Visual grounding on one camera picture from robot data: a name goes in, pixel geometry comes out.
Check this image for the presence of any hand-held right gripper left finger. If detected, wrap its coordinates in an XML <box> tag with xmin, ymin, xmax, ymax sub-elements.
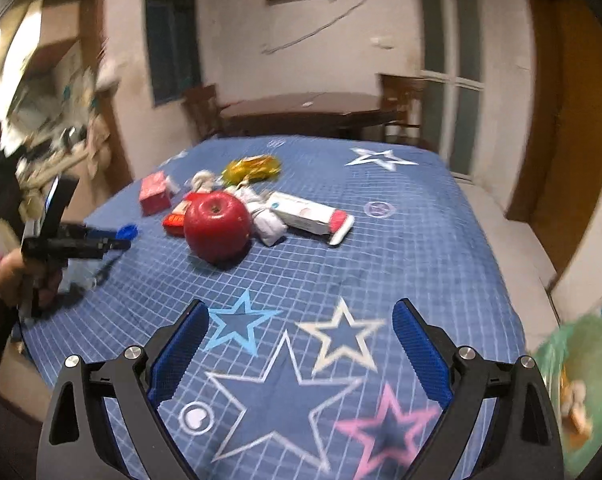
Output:
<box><xmin>37</xmin><ymin>299</ymin><xmax>211</xmax><ymax>480</ymax></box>

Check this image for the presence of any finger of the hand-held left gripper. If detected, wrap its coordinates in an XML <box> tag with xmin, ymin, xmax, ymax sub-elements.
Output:
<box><xmin>62</xmin><ymin>239</ymin><xmax>132</xmax><ymax>261</ymax></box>
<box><xmin>60</xmin><ymin>222</ymin><xmax>120</xmax><ymax>242</ymax></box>

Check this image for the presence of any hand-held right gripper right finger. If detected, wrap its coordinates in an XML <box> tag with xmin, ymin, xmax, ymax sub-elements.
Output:
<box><xmin>392</xmin><ymin>298</ymin><xmax>566</xmax><ymax>480</ymax></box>

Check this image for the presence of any green plastic bag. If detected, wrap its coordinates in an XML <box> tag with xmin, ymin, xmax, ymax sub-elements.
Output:
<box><xmin>534</xmin><ymin>310</ymin><xmax>602</xmax><ymax>478</ymax></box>

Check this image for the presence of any person's left hand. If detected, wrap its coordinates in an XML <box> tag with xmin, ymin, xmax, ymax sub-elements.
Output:
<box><xmin>0</xmin><ymin>249</ymin><xmax>62</xmax><ymax>312</ymax></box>

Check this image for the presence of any dark cloth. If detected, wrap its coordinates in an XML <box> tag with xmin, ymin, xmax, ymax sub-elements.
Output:
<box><xmin>0</xmin><ymin>120</ymin><xmax>26</xmax><ymax>226</ymax></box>

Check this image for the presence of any small red packet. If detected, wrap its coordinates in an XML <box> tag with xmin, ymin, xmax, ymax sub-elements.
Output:
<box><xmin>163</xmin><ymin>200</ymin><xmax>192</xmax><ymax>237</ymax></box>

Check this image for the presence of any beige hanging bag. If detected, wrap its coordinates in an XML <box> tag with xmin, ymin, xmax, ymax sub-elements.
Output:
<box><xmin>86</xmin><ymin>115</ymin><xmax>114</xmax><ymax>176</ymax></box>

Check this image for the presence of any blue star printed blanket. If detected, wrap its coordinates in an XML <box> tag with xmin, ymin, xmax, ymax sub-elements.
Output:
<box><xmin>18</xmin><ymin>134</ymin><xmax>527</xmax><ymax>480</ymax></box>

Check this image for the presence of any red apple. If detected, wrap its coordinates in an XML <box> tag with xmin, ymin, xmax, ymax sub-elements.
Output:
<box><xmin>183</xmin><ymin>191</ymin><xmax>253</xmax><ymax>263</ymax></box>

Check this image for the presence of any white crumpled tissue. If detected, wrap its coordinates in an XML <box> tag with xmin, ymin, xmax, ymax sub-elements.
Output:
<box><xmin>190</xmin><ymin>170</ymin><xmax>218</xmax><ymax>195</ymax></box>

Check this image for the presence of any white knotted cloth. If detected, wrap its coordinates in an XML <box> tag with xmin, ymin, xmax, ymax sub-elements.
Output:
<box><xmin>231</xmin><ymin>186</ymin><xmax>288</xmax><ymax>247</ymax></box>

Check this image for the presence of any white hanging plastic bag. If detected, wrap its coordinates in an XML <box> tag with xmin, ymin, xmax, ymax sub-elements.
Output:
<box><xmin>98</xmin><ymin>55</ymin><xmax>122</xmax><ymax>87</ymax></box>

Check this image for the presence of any dark wooden chair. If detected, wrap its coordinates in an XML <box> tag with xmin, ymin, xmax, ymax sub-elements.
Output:
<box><xmin>181</xmin><ymin>84</ymin><xmax>227</xmax><ymax>142</ymax></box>
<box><xmin>378</xmin><ymin>74</ymin><xmax>434</xmax><ymax>148</ymax></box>

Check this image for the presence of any yellow foil wrapper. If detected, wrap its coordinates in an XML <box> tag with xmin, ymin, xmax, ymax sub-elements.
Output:
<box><xmin>222</xmin><ymin>154</ymin><xmax>282</xmax><ymax>185</ymax></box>

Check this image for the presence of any white and red toothpaste box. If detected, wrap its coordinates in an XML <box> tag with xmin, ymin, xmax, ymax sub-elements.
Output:
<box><xmin>268</xmin><ymin>191</ymin><xmax>356</xmax><ymax>247</ymax></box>

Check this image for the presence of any dark window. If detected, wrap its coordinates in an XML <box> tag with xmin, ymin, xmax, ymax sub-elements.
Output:
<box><xmin>145</xmin><ymin>0</ymin><xmax>203</xmax><ymax>107</ymax></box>

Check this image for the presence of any dark wooden dining table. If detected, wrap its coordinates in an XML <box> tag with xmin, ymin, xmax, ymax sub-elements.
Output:
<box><xmin>218</xmin><ymin>91</ymin><xmax>399</xmax><ymax>138</ymax></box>

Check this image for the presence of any brown wooden door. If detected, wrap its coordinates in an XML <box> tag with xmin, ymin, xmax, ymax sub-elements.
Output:
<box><xmin>506</xmin><ymin>0</ymin><xmax>602</xmax><ymax>273</ymax></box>

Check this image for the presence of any white frosted glass door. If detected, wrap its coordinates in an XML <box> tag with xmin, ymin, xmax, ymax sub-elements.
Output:
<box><xmin>413</xmin><ymin>0</ymin><xmax>484</xmax><ymax>181</ymax></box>

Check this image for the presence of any wooden doorway frame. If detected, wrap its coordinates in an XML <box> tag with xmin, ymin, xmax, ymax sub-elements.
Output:
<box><xmin>78</xmin><ymin>0</ymin><xmax>134</xmax><ymax>191</ymax></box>

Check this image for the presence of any wall cable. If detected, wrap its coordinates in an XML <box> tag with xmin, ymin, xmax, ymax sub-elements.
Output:
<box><xmin>263</xmin><ymin>0</ymin><xmax>414</xmax><ymax>53</ymax></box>

